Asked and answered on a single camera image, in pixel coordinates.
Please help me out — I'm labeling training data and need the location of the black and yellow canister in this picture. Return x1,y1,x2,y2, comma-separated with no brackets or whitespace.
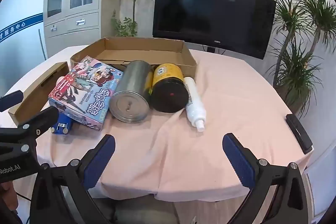
150,63,189,113

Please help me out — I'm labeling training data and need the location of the black cable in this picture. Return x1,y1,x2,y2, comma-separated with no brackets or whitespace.
14,191,33,201

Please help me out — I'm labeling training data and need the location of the silver metal tin can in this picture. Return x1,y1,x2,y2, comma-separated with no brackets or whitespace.
109,60,154,123

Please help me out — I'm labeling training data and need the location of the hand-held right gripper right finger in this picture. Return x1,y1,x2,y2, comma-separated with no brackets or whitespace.
222,133,314,224

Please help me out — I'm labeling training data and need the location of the small brown cardboard box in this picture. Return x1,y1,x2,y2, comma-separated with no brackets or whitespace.
8,61,70,126

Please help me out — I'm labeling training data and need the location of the small blue stapler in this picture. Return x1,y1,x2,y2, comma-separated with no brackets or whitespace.
51,111,74,135

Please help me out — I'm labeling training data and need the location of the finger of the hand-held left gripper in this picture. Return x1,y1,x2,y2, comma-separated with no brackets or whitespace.
0,106,59,153
0,91,24,112

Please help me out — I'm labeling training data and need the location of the spiky-leaved potted palm plant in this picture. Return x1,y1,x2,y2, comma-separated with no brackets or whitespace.
266,0,336,119

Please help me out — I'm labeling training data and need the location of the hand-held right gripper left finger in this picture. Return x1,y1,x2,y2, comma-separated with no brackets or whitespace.
29,134,116,224

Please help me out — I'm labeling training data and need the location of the white plastic bottle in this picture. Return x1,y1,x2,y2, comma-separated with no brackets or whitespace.
184,76,206,132

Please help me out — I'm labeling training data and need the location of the person's left hand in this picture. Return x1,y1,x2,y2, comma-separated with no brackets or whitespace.
0,182,18,214

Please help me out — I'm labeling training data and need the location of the black flat screen television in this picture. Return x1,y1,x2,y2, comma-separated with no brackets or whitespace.
152,0,277,60

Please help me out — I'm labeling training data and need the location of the black remote control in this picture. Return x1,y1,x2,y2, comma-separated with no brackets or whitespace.
285,114,313,154

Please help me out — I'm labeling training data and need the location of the colourful cartoon game box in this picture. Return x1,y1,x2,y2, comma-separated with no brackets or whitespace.
48,56,124,131

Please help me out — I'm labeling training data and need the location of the large cardboard box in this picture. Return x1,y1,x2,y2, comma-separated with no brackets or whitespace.
70,36,198,80

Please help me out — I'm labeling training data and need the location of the grey metal glass-door cabinet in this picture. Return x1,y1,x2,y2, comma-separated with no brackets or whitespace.
43,0,108,59

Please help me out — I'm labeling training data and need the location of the pink tablecloth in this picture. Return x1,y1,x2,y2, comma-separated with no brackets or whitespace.
5,44,314,202

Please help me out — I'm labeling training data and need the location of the slim leafy green plant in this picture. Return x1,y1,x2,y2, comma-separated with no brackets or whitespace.
105,0,158,37

